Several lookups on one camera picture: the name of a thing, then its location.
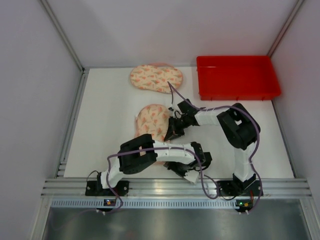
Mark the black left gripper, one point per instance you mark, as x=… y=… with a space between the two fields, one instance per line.
x=180 y=169

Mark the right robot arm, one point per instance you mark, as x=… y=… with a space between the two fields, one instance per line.
x=239 y=127

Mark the red plastic tray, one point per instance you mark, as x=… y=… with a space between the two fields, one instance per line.
x=237 y=78

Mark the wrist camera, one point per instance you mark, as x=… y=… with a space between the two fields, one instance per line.
x=192 y=176
x=175 y=110

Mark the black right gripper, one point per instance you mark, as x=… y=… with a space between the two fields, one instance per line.
x=176 y=125

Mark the floral mesh laundry bag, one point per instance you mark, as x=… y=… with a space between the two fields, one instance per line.
x=156 y=77

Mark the slotted cable duct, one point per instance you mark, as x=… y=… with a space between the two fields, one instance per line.
x=148 y=203

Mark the aluminium front rail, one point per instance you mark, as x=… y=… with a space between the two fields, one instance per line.
x=292 y=188

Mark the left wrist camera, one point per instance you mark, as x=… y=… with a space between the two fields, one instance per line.
x=192 y=176

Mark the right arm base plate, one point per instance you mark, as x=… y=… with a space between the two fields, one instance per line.
x=227 y=189

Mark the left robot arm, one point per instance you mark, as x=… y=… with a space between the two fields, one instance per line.
x=138 y=154

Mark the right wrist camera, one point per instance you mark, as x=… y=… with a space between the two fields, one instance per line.
x=175 y=110

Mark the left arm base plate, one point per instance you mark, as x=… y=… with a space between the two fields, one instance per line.
x=94 y=189

